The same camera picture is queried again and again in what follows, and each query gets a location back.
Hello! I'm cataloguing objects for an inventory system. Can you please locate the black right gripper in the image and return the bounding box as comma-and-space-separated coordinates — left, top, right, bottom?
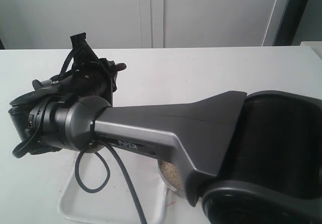
31, 58, 127, 103

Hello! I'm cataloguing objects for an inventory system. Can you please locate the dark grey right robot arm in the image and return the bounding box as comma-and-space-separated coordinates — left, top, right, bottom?
9, 58, 321, 223

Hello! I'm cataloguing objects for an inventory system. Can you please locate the steel bowl of rice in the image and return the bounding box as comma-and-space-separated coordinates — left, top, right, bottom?
157, 160, 186, 199

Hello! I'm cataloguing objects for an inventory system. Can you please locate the white cabinet with doors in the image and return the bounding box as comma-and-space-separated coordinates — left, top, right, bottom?
1, 0, 289, 49

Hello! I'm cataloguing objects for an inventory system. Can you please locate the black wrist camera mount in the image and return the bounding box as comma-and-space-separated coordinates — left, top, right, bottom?
70, 32, 99, 63

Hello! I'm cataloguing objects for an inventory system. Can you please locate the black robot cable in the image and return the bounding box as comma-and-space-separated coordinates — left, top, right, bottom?
12, 45, 149, 224

